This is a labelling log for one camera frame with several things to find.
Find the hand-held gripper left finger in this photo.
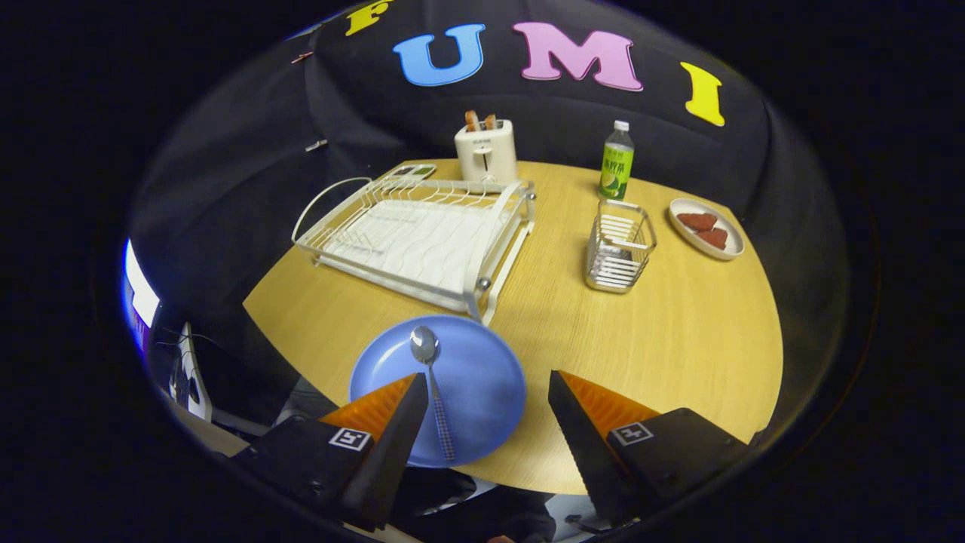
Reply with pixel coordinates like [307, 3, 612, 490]
[230, 372, 429, 532]

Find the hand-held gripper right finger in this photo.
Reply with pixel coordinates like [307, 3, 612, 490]
[548, 370, 755, 529]

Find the blue plate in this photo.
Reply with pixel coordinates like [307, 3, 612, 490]
[348, 315, 527, 468]

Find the metal spoon checked handle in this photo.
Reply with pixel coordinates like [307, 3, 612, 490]
[410, 326, 458, 462]

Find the metal wire basket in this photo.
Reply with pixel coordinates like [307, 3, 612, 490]
[585, 199, 657, 294]

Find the white wire dish rack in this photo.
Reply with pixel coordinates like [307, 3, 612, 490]
[292, 176, 537, 327]

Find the white oval plate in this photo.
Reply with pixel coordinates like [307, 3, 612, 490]
[669, 198, 746, 262]

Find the green label drink bottle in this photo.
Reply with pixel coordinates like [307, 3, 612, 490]
[599, 120, 636, 201]

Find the beige divided food tray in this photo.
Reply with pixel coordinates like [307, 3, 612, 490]
[381, 164, 437, 183]

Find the lit computer screen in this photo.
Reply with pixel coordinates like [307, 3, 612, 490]
[121, 240, 161, 355]

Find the white toaster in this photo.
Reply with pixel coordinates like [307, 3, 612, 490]
[454, 119, 519, 185]

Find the black backdrop cloth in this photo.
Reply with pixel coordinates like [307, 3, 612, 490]
[124, 0, 853, 461]

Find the white device with cables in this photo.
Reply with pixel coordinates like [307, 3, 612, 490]
[167, 323, 213, 423]

